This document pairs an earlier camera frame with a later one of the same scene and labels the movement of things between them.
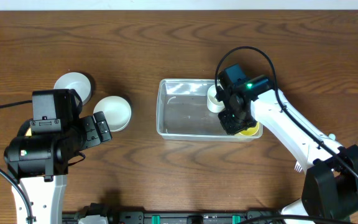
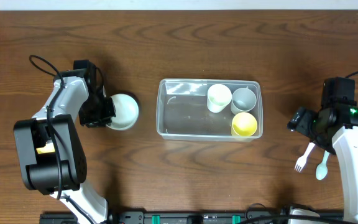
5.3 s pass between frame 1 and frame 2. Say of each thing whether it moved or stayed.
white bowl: moved
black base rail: stayed
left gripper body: moved
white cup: stayed
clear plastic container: stayed
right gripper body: moved
